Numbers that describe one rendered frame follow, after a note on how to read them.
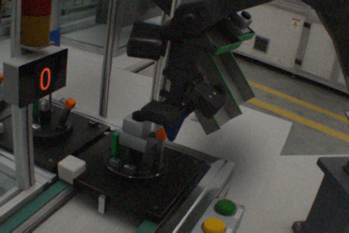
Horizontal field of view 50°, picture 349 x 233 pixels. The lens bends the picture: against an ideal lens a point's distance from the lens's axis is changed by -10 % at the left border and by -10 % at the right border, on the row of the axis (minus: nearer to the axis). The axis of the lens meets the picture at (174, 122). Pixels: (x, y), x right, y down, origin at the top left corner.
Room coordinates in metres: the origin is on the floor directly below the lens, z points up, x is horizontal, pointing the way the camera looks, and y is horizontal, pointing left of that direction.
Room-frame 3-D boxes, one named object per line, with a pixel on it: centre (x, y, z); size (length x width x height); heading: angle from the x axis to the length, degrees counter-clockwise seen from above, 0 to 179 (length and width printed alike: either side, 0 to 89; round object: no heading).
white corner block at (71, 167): (0.67, 0.20, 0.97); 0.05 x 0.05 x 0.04; 70
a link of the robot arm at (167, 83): (0.70, 0.00, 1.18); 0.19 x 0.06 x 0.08; 160
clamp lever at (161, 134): (0.71, 0.03, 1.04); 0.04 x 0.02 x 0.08; 70
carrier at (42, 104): (0.82, 0.31, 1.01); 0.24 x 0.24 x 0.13; 70
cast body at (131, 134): (0.73, 0.08, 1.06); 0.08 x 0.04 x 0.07; 70
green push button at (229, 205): (0.64, -0.13, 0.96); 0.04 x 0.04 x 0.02
